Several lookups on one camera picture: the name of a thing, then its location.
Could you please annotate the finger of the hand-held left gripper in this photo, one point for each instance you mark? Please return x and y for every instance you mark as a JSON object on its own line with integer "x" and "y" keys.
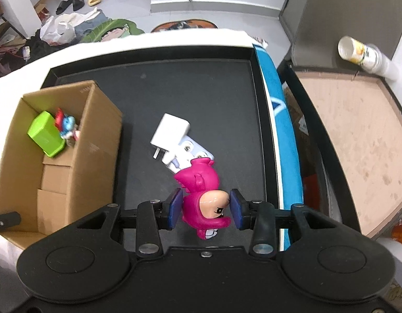
{"x": 7, "y": 220}

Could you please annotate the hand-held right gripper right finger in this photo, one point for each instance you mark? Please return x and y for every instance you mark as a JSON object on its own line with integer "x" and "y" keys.
{"x": 236, "y": 207}

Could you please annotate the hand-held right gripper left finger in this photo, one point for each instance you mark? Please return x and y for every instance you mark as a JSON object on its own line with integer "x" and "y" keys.
{"x": 175, "y": 207}

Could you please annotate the pink toy figure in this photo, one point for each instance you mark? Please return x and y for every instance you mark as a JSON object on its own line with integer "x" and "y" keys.
{"x": 197, "y": 182}

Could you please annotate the white charger plug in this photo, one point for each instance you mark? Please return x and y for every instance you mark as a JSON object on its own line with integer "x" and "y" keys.
{"x": 170, "y": 130}

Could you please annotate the green hexagonal cup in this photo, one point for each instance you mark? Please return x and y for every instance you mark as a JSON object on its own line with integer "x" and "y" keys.
{"x": 46, "y": 133}

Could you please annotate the brown cardboard box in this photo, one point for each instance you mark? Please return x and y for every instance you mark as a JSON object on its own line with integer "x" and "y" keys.
{"x": 93, "y": 143}

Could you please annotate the small red blue toy figure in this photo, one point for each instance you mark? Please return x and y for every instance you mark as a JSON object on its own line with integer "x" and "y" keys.
{"x": 68, "y": 125}

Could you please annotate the black tray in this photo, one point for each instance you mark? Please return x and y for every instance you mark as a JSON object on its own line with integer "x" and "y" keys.
{"x": 204, "y": 88}

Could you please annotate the blue white box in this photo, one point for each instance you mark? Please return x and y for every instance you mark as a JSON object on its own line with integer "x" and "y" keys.
{"x": 279, "y": 120}

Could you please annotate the brown carton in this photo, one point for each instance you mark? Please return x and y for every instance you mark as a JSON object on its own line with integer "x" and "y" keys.
{"x": 295, "y": 111}

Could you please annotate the black side table brown top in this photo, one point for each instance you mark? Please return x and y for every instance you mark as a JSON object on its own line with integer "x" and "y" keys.
{"x": 350, "y": 130}

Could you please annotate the white paper scrap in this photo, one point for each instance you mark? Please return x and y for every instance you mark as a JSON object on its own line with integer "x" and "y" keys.
{"x": 261, "y": 41}

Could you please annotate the small white adapter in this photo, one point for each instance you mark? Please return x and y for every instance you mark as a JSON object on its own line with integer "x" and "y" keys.
{"x": 26, "y": 52}

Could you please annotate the dark clothes pile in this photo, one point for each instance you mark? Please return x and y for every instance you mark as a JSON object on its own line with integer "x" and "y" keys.
{"x": 38, "y": 47}

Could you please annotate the orange doormat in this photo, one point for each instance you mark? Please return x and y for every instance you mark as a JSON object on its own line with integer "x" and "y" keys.
{"x": 184, "y": 25}

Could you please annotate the green cartoon floor mat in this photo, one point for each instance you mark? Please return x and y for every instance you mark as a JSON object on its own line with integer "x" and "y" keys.
{"x": 113, "y": 31}

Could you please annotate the round table with yellow legs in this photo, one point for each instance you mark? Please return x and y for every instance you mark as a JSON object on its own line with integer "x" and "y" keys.
{"x": 13, "y": 26}

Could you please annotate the white plastic bag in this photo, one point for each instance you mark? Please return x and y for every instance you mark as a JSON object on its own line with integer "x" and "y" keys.
{"x": 56, "y": 31}

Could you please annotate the stack of paper cups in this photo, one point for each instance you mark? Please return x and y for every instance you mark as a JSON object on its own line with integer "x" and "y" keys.
{"x": 360, "y": 53}

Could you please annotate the blue jeans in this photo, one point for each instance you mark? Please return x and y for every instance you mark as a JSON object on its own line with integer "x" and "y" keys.
{"x": 93, "y": 22}

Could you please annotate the small open cardboard box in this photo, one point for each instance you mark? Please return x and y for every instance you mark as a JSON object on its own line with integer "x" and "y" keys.
{"x": 41, "y": 11}

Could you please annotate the white cloth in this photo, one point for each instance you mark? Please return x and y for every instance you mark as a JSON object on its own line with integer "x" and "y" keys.
{"x": 80, "y": 18}

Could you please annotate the black slipper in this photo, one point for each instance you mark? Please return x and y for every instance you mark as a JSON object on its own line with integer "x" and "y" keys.
{"x": 64, "y": 5}
{"x": 78, "y": 4}

